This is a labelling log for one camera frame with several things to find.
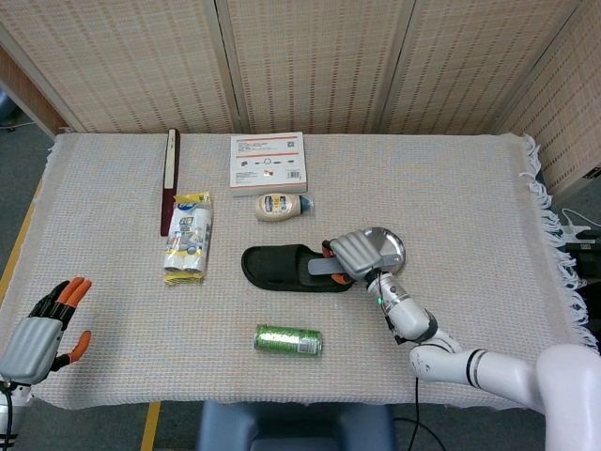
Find mayonnaise squeeze bottle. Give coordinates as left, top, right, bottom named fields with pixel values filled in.
left=254, top=193, right=316, bottom=223

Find black slipper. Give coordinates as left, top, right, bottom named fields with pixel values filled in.
left=240, top=243, right=359, bottom=296

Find lint roller refill pack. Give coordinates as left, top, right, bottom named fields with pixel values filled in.
left=162, top=190, right=215, bottom=287

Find black floor device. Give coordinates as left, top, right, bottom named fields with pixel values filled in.
left=565, top=240, right=601, bottom=284

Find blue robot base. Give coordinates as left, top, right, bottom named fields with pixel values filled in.
left=195, top=400, right=396, bottom=451

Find green drink can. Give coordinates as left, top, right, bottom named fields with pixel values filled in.
left=253, top=323, right=324, bottom=360

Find black floor cable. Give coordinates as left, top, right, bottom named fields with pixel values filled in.
left=393, top=415, right=448, bottom=451

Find white flat product box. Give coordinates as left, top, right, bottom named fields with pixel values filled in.
left=228, top=132, right=310, bottom=198

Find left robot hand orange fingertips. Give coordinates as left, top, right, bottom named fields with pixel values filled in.
left=0, top=276, right=93, bottom=386

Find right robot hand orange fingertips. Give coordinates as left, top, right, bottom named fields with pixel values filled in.
left=321, top=228, right=406, bottom=287

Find woven folding screen panel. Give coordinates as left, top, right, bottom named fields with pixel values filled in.
left=497, top=0, right=601, bottom=194
left=215, top=0, right=419, bottom=136
left=382, top=0, right=583, bottom=136
left=0, top=0, right=236, bottom=136

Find woven beige table cloth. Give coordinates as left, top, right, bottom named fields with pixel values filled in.
left=0, top=132, right=601, bottom=410

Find white power strip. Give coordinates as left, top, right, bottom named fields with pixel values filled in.
left=558, top=209, right=601, bottom=244

